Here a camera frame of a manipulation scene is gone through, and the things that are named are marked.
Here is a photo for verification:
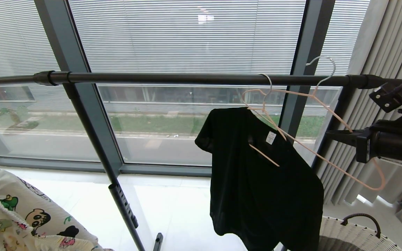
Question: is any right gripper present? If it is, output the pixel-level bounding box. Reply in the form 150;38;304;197
356;126;402;165

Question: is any pink clothes hanger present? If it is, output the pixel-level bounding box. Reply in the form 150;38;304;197
246;74;289;167
241;55;386;191

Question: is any black garment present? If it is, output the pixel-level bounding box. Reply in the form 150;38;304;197
194;107;325;251

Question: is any cream printed garment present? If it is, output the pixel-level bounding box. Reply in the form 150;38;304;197
0;169;115;251

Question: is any white laundry basket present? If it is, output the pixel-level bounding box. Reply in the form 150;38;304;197
317;213;402;251

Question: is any black clothes rack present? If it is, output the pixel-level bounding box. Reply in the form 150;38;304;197
0;71;402;251

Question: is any beige curtain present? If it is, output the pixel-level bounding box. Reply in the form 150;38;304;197
312;0;402;207

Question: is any window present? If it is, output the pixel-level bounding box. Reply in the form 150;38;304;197
0;0;371;177

